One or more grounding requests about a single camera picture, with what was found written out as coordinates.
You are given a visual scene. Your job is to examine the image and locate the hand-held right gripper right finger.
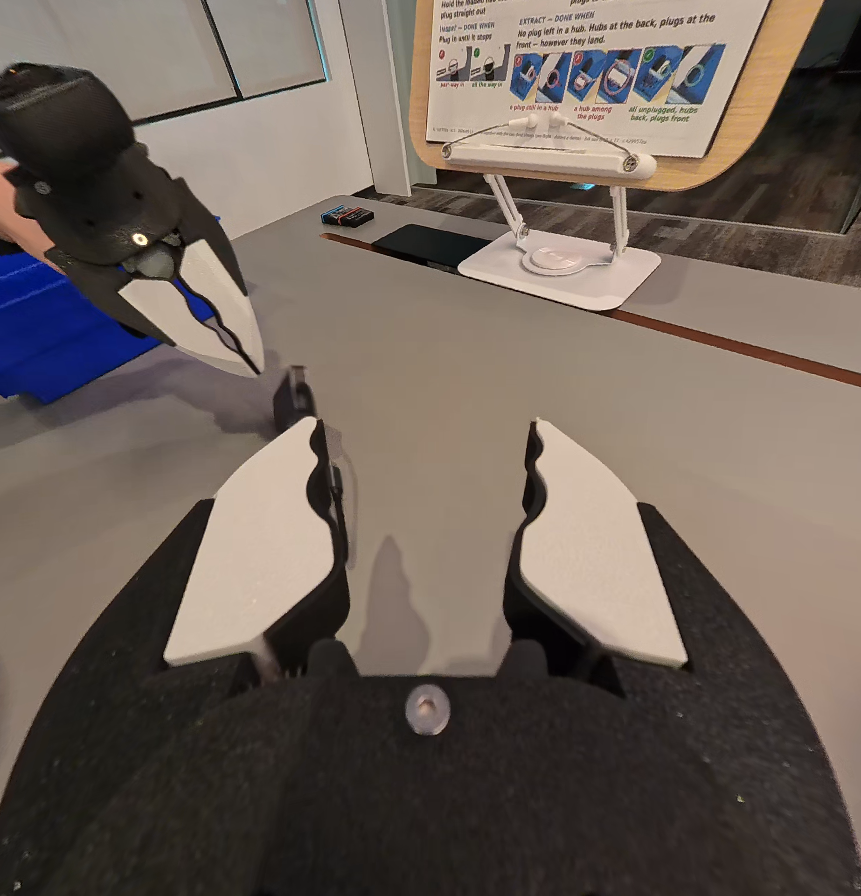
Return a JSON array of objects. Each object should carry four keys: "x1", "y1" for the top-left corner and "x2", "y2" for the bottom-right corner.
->
[{"x1": 502, "y1": 419, "x2": 689, "y2": 678}]

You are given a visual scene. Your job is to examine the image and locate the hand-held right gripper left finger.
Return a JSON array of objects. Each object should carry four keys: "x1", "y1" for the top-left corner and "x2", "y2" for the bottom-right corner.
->
[{"x1": 163, "y1": 416, "x2": 350, "y2": 685}]

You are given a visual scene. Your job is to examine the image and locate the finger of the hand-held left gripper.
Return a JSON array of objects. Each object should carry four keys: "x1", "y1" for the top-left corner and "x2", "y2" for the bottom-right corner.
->
[
  {"x1": 118, "y1": 277, "x2": 261, "y2": 379},
  {"x1": 181, "y1": 238, "x2": 265, "y2": 374}
]

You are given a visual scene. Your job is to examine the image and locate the wide grey usb hub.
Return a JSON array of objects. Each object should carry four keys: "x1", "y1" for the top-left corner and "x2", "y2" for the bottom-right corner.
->
[{"x1": 271, "y1": 364, "x2": 351, "y2": 568}]

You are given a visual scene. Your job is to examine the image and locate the blue plastic bin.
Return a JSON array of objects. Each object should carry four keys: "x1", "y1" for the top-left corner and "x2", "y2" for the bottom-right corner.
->
[{"x1": 0, "y1": 251, "x2": 167, "y2": 405}]

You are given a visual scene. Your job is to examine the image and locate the person's left hand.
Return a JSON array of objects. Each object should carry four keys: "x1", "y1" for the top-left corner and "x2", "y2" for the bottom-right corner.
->
[{"x1": 0, "y1": 161, "x2": 65, "y2": 274}]

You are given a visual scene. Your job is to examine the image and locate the large white shaded window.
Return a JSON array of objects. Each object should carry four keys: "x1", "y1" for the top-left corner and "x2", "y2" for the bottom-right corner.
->
[{"x1": 0, "y1": 0, "x2": 331, "y2": 126}]

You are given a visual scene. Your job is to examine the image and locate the black phone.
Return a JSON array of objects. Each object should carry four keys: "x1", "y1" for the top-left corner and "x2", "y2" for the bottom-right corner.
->
[{"x1": 371, "y1": 224, "x2": 494, "y2": 272}]

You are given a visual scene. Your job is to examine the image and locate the wooden document stand white base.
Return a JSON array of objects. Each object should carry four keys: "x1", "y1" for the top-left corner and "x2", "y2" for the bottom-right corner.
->
[{"x1": 410, "y1": 0, "x2": 826, "y2": 311}]

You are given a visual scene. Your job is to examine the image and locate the printed instruction sheet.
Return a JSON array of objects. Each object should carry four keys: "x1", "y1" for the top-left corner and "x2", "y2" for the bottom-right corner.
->
[{"x1": 425, "y1": 0, "x2": 774, "y2": 160}]

